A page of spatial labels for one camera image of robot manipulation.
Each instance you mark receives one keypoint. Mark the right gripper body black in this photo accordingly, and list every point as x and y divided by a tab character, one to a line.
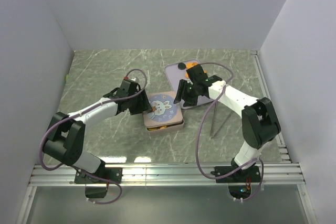
192	94

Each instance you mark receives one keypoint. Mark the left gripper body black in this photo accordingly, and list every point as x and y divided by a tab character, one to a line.
136	104

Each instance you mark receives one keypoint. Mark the silver tin lid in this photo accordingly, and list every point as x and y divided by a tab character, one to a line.
164	111

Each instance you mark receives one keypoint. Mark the square cookie tin with liners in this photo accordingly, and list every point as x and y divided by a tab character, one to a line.
154	131

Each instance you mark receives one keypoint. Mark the metal tongs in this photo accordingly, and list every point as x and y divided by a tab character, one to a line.
214	132

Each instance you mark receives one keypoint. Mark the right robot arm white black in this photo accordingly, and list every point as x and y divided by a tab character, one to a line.
260	123

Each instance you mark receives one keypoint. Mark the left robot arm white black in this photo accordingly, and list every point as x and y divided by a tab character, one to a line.
63	142

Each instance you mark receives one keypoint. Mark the lavender cookie tray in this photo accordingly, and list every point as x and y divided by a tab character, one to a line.
174	75

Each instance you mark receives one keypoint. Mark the black round cookie top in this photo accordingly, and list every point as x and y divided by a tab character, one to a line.
181	66

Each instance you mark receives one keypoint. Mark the orange round cookie top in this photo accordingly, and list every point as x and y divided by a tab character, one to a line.
191	64

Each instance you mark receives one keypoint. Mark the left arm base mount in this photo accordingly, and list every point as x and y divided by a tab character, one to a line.
98	183

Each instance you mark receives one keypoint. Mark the aluminium front rail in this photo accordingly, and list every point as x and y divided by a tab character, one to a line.
177	174

